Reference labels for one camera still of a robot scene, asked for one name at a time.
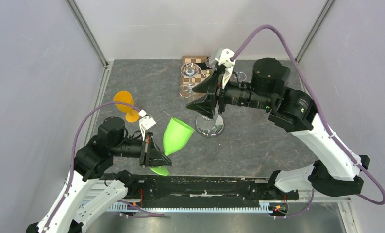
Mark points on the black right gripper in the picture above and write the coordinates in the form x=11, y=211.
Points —
x=205, y=105

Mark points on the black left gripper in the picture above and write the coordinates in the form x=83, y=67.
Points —
x=151, y=154

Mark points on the clear wine glass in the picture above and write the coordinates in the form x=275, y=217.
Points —
x=188, y=71

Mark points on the green plastic wine glass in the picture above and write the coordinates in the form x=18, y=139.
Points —
x=176, y=136

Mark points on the chrome wine glass rack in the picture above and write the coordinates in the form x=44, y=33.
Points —
x=209, y=128

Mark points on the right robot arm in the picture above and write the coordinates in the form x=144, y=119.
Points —
x=333, y=173

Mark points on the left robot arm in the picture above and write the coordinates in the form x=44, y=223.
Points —
x=89, y=165

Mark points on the wooden chess board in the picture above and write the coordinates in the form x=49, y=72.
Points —
x=201, y=62

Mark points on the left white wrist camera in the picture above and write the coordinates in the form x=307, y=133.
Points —
x=145, y=122

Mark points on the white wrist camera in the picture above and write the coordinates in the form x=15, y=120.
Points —
x=145, y=122
x=224, y=57

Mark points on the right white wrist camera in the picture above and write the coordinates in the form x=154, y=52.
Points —
x=224, y=57

